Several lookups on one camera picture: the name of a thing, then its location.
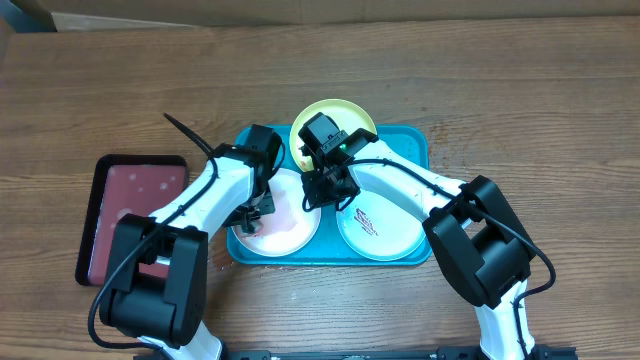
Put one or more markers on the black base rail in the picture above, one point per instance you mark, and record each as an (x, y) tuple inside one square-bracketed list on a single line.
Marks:
[(442, 353)]

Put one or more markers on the green rimmed plate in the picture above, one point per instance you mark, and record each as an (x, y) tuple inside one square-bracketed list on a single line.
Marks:
[(347, 115)]

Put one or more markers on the green scrubbing sponge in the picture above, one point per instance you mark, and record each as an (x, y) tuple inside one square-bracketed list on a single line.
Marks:
[(255, 229)]

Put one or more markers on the light blue rimmed plate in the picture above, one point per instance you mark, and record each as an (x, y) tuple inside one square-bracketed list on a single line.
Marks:
[(381, 231)]

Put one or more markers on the white plate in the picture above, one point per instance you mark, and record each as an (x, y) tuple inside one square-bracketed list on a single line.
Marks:
[(289, 227)]

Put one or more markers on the black tray with red water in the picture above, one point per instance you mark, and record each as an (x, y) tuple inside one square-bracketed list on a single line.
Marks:
[(124, 184)]

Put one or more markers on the cardboard box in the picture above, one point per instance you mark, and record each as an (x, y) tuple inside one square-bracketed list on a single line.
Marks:
[(296, 12)]

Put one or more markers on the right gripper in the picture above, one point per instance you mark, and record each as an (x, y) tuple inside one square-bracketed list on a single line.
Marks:
[(322, 196)]

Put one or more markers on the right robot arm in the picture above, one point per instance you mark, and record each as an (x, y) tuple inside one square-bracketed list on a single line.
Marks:
[(480, 245)]

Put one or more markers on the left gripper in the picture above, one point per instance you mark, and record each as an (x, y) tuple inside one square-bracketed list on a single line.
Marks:
[(266, 207)]

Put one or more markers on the blue plastic tray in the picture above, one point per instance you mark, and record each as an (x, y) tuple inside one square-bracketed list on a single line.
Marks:
[(327, 247)]

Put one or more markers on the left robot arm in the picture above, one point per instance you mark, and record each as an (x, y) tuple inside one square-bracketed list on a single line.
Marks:
[(155, 287)]

